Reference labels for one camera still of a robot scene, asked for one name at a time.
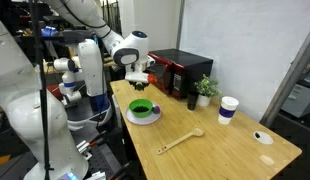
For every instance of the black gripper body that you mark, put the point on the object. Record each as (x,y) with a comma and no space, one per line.
(140,85)

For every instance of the small toy fruit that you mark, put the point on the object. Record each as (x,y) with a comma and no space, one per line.
(156,109)

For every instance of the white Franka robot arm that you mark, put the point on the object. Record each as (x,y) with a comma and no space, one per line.
(21,110)

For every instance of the dark bowl contents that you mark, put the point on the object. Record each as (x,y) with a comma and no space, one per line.
(141,109)

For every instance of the green plastic bowl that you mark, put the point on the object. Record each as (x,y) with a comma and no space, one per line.
(136,113)

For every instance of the white round plate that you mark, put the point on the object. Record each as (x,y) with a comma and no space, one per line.
(141,120)

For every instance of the background wooden desk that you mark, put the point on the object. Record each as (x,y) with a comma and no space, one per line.
(112,63)

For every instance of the red black microwave oven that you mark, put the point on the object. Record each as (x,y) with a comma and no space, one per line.
(185,70)

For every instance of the black cup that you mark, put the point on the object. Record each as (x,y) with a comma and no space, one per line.
(193,100)

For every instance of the small potted green plant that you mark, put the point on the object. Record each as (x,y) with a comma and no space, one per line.
(205,90)

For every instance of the orange black clamp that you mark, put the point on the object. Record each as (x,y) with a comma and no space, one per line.
(96,143)

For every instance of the wooden spoon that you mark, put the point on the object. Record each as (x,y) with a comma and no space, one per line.
(197,131)

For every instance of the black perforated breadboard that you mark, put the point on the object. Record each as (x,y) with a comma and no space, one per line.
(105,160)

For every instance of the white cup blue band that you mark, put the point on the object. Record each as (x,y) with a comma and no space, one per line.
(228,103)

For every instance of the small dark item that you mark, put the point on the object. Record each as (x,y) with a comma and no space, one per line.
(258,134)

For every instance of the small white dish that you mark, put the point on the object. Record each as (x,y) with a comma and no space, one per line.
(266,138)

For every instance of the grey cabinet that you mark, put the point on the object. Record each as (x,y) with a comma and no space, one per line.
(298,100)

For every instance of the silver metal bracket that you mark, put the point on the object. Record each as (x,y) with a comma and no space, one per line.
(83,148)

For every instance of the grey metal frame post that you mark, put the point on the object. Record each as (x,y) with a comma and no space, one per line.
(288,80)

